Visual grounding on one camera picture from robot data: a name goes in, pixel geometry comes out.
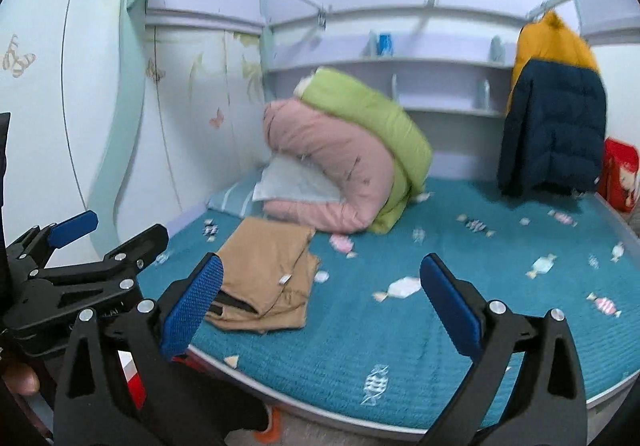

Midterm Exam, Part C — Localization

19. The mint green bed frame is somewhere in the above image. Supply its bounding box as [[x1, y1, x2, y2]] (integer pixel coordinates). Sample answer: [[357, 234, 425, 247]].
[[86, 0, 626, 257]]

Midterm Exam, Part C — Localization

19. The white pillow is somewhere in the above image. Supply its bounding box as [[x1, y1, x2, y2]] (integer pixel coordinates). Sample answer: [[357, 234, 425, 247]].
[[253, 154, 343, 203]]

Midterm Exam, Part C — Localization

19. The teal quilted bedspread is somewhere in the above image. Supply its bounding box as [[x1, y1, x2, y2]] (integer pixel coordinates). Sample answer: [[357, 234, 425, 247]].
[[136, 175, 640, 432]]

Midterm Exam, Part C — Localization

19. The blue cup on shelf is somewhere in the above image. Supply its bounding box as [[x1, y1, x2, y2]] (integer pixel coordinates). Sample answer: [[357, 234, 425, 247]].
[[376, 33, 394, 57]]

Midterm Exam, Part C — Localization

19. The left hand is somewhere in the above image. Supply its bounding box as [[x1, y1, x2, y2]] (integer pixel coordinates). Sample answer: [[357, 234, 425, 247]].
[[2, 362, 40, 396]]

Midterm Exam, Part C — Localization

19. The tan garment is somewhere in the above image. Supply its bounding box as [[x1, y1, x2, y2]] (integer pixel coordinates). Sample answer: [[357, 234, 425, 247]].
[[205, 218, 320, 333]]

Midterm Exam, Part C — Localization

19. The striped light blue pillow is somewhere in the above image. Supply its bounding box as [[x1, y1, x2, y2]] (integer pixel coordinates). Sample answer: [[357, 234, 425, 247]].
[[206, 169, 264, 218]]

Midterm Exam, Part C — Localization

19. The red cartoon bag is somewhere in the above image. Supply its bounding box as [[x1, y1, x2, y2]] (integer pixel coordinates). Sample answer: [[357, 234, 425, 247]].
[[598, 137, 639, 213]]

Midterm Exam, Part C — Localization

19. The navy and yellow puffer jacket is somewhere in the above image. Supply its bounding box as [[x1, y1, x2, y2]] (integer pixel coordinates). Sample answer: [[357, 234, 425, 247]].
[[497, 10, 608, 198]]

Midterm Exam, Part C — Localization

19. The pink and green quilt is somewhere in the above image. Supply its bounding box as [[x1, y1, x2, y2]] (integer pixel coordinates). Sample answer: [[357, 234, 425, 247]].
[[262, 67, 433, 234]]

